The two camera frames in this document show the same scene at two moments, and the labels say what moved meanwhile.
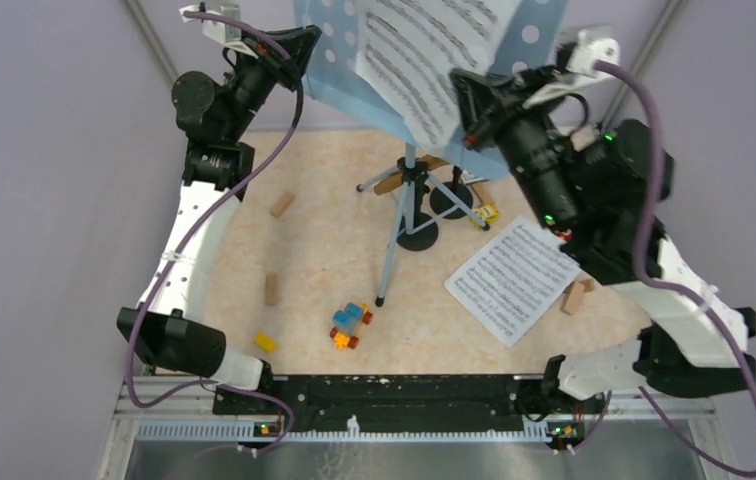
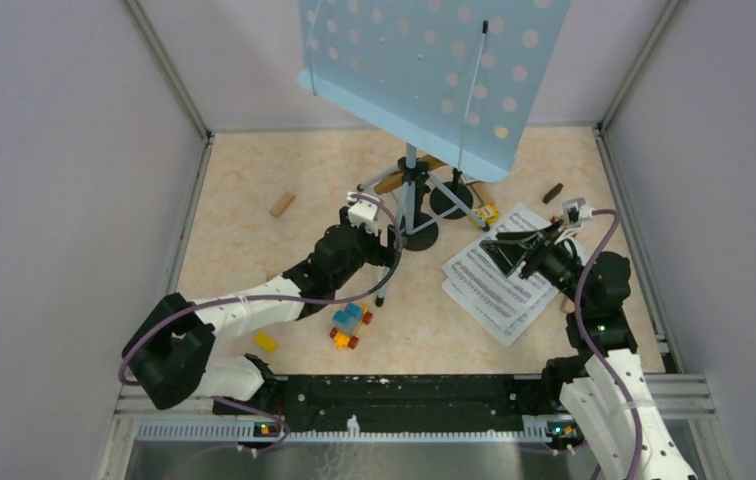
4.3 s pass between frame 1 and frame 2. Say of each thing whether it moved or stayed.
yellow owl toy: stayed
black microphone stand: stayed
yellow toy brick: stayed
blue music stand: stayed
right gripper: moved
